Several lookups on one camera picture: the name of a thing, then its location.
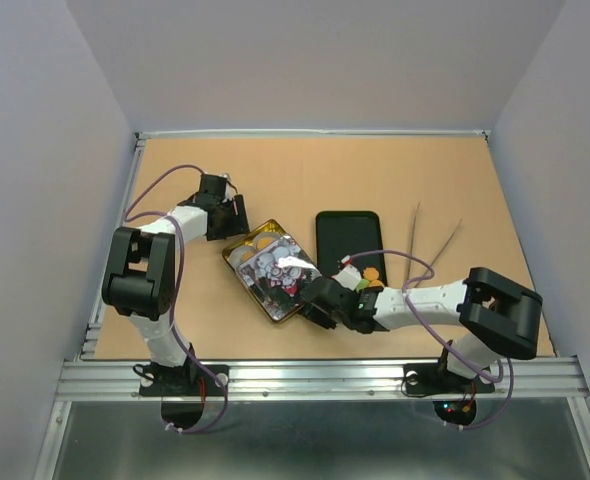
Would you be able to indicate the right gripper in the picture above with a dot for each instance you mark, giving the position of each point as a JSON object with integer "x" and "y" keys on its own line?
{"x": 315, "y": 313}

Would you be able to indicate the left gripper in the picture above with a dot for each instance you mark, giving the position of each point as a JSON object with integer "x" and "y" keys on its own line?
{"x": 238, "y": 225}

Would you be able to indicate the gold cookie tin base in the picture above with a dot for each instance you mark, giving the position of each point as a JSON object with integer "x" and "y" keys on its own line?
{"x": 247, "y": 239}

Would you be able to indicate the gold tin lid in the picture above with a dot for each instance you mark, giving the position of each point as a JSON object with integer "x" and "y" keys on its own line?
{"x": 276, "y": 275}

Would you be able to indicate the metal tongs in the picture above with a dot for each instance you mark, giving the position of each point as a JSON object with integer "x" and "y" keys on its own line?
{"x": 432, "y": 250}

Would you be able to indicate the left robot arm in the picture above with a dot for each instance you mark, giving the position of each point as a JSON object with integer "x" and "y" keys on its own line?
{"x": 145, "y": 266}

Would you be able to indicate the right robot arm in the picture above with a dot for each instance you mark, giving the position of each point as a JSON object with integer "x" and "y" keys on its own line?
{"x": 478, "y": 320}

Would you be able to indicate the white paper cup back left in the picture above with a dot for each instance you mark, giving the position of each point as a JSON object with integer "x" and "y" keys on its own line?
{"x": 240, "y": 251}

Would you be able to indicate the white paper cup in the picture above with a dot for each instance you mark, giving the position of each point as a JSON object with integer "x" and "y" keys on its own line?
{"x": 240, "y": 251}
{"x": 264, "y": 239}

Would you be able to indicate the white paper cup back right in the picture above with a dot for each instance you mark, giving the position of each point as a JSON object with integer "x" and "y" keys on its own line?
{"x": 264, "y": 239}

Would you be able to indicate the green round cookie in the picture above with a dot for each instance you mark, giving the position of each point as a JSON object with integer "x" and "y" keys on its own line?
{"x": 362, "y": 284}

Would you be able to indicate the orange shell cookie lower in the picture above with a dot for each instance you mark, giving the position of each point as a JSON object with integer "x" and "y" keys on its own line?
{"x": 370, "y": 274}

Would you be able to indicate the black tray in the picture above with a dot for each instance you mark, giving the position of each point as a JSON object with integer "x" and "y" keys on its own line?
{"x": 342, "y": 233}

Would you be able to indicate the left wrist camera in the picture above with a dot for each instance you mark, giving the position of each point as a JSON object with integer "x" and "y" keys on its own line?
{"x": 231, "y": 190}

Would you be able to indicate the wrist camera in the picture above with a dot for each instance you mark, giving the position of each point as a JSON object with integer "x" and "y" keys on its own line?
{"x": 348, "y": 276}
{"x": 231, "y": 190}

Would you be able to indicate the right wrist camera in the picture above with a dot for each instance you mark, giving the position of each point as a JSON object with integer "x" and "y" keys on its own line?
{"x": 348, "y": 276}

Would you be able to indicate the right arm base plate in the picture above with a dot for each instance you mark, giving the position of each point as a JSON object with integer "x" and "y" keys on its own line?
{"x": 430, "y": 378}

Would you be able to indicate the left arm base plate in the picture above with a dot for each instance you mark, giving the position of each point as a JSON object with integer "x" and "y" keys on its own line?
{"x": 184, "y": 381}

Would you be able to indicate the aluminium front rail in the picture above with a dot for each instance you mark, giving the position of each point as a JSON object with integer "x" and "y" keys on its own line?
{"x": 314, "y": 380}

